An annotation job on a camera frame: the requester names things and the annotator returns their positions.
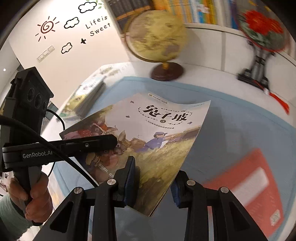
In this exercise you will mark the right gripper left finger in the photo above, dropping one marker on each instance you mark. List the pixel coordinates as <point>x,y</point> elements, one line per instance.
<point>70,220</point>

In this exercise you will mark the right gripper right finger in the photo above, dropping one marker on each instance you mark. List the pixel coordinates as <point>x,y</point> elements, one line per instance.
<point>231,221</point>

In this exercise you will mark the rabbit hill book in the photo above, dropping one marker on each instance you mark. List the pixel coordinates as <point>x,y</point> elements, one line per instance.
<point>156,132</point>

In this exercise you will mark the person's left forearm sleeve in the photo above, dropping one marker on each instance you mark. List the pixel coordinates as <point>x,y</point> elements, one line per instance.
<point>13,223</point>

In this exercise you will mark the stack of sorted books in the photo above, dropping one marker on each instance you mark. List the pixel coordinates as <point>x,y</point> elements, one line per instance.
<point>81,101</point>

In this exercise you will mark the person's left hand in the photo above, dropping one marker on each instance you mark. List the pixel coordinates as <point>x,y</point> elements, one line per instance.
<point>41,206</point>

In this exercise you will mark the salmon red poetry book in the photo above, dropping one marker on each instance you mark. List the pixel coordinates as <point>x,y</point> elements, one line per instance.
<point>252,182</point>

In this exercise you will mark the light blue table mat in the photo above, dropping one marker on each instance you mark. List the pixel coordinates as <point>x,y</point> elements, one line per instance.
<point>232,128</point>

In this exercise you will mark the antique yellow desk globe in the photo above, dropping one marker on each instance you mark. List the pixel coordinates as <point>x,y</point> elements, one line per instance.
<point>157,36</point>

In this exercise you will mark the round embroidered fan on stand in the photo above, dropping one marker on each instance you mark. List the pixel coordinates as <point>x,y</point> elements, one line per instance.
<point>265,33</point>

